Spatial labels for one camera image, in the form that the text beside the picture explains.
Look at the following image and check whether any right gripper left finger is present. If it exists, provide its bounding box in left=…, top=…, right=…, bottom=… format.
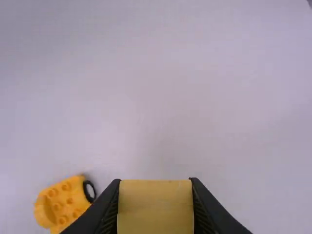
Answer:
left=60, top=179, right=121, bottom=234

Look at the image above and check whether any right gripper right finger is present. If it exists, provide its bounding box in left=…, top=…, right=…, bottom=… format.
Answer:
left=189, top=177, right=254, bottom=234

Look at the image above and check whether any yellow toy car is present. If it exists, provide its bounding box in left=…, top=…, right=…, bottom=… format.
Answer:
left=33, top=173, right=97, bottom=234

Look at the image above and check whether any yellow toy brick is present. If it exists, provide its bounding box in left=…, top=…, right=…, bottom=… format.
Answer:
left=117, top=179, right=195, bottom=234

